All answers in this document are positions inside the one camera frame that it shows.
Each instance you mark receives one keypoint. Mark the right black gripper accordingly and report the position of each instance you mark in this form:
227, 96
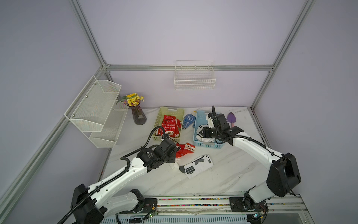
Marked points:
206, 132

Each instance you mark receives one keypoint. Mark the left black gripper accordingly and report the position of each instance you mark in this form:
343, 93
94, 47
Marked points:
172, 157

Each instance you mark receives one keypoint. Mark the white sock black stripes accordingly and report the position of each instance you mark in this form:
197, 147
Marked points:
200, 134

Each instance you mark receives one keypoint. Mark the small red santa sock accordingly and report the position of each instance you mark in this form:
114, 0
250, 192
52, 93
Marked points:
185, 149

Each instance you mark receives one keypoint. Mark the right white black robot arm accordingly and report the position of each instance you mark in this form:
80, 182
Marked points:
283, 171

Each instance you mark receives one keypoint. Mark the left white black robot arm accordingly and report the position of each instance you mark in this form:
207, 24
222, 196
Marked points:
91, 205

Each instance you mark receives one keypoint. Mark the blue plastic basket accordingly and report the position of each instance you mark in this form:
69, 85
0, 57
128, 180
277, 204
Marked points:
201, 120

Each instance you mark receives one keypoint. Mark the green plastic basket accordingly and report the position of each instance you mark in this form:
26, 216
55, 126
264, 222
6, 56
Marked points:
177, 112

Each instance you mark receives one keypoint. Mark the blue dotted work glove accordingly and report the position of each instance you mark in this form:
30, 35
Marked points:
189, 120

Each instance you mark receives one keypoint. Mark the dark glass vase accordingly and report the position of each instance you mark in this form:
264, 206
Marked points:
139, 116

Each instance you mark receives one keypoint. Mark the yellow flower bouquet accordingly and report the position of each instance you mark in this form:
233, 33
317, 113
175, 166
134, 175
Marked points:
132, 100

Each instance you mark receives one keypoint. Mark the white two-tier mesh shelf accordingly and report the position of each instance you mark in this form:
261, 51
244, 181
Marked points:
97, 113

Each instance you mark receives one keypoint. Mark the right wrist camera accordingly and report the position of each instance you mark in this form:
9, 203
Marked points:
211, 119

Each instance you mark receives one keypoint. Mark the purple trowel pink handle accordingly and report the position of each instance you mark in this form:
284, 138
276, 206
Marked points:
231, 118

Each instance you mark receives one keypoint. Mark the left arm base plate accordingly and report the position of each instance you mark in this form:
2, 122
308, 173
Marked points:
144, 207

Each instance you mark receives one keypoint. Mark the white wire wall basket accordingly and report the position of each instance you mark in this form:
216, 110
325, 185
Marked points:
194, 75

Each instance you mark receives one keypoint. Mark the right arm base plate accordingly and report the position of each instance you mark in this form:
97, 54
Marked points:
245, 204

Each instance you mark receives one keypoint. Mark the aluminium rail bench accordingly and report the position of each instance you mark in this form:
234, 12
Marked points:
207, 210

